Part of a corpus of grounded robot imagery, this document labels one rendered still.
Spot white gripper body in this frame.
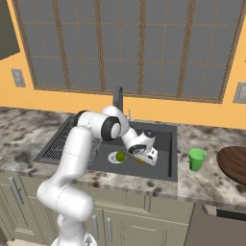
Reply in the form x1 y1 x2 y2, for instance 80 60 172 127
140 147 160 167

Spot dark grey sink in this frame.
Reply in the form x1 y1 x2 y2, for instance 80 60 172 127
33 114 179 184

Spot silver sink drain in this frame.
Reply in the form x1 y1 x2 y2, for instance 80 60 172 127
107 150 127 165

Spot green cup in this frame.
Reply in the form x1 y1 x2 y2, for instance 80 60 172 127
187 147 208 173

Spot brown wooden bowl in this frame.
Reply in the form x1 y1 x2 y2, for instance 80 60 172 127
216 145 246 186

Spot grey-green drawer front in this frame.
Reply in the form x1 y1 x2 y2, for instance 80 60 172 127
76 184 152 213
149 194 195 226

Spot dark grey tap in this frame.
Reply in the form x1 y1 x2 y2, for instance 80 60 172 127
111 85 133 120

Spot grey-green cupboard door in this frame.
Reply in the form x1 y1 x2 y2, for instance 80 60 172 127
84 200 104 246
0 172 49 246
101 208 190 246

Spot dark grey dishwasher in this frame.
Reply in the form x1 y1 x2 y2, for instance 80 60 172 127
184 201 246 246

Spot silver cupboard handle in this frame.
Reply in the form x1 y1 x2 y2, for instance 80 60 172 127
8 175 25 207
91 213 100 241
106 216 113 243

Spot grey dishwasher handle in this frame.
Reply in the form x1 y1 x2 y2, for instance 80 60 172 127
201 204 246 223

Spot grey wall socket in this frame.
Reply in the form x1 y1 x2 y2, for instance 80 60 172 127
232 81 246 105
11 67 27 88

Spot large window with brown frame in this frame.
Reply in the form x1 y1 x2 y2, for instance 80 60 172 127
12 0 246 105

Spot grey-green wall cupboard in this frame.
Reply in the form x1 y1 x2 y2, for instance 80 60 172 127
0 0 21 62

